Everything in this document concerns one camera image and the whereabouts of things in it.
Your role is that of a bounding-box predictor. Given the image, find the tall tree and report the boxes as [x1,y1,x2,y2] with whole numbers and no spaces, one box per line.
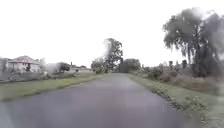
[102,37,124,72]

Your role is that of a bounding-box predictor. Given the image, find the dark round bush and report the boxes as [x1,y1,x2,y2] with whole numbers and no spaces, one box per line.
[119,58,142,74]

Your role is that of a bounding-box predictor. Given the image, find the low building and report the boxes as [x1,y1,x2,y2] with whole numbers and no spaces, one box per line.
[68,61,94,74]

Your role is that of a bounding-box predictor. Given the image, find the grey asphalt road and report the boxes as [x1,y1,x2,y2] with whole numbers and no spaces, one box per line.
[0,73,201,128]

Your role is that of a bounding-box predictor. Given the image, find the row of bushes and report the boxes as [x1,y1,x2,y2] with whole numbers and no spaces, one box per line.
[139,59,201,84]

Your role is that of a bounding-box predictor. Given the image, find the grass verge with weeds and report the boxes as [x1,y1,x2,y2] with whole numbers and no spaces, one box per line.
[128,73,224,128]

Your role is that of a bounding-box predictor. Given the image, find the large drooping tree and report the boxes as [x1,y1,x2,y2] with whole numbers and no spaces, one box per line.
[162,7,224,78]

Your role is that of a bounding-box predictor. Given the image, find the house with red roof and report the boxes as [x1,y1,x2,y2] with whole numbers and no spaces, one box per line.
[5,55,42,74]

